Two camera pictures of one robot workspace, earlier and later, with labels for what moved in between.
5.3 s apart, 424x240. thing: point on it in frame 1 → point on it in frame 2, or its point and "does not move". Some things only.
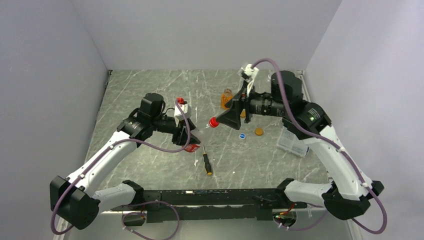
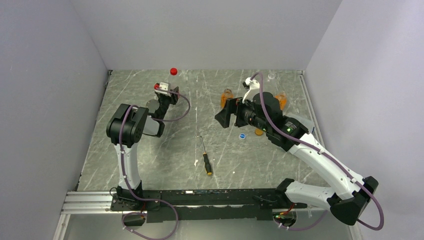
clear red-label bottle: [191, 148] → [173, 80]
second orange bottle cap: [259, 131] does not move
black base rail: [162, 205] does not move
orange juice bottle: [226, 96] does not move
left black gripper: [180, 137] → [174, 98]
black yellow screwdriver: [207, 165] does not move
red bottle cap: [213, 122] → [173, 71]
